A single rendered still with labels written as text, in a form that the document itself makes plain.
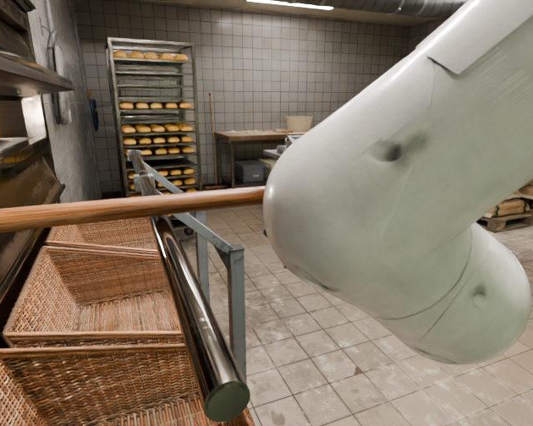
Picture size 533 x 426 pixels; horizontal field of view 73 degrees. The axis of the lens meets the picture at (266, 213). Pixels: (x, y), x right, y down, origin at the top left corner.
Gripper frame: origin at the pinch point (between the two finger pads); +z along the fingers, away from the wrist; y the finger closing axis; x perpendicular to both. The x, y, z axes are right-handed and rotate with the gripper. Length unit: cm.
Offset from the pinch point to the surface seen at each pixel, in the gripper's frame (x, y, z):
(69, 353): -38, 39, 26
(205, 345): -19.2, 1.8, -31.5
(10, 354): -48, 36, 26
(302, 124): 239, 18, 437
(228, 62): 144, -70, 494
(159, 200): -18.4, -1.0, -1.0
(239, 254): 4.7, 25.4, 34.0
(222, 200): -9.1, -0.2, -1.3
